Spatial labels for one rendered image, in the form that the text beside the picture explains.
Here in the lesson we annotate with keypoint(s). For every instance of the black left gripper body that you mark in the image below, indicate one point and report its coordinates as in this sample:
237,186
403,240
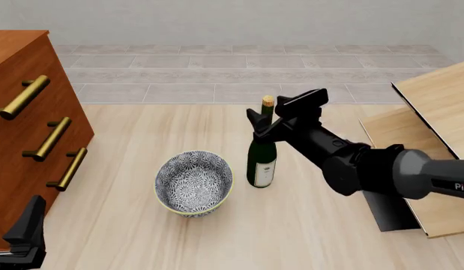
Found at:
18,257

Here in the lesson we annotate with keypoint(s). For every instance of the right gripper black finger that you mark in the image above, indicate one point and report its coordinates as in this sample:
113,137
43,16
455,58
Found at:
258,122

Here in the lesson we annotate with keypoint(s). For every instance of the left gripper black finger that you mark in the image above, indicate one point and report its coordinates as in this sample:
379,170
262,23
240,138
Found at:
31,225

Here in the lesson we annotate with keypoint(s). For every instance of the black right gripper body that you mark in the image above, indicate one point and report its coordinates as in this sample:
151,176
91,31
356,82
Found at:
274,131

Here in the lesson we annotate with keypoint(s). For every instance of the dark green wine bottle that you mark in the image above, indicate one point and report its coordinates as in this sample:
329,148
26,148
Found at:
261,166

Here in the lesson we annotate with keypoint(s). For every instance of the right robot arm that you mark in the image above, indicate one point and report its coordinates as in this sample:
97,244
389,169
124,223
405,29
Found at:
366,166

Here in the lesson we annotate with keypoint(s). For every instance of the pale wooden wine rack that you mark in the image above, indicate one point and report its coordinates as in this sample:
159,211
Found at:
436,95

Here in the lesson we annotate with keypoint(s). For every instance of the wooden cabinet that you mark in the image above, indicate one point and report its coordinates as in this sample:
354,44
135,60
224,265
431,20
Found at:
18,157

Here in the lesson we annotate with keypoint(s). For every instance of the blue white patterned bowl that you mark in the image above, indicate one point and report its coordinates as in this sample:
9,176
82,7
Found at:
194,182

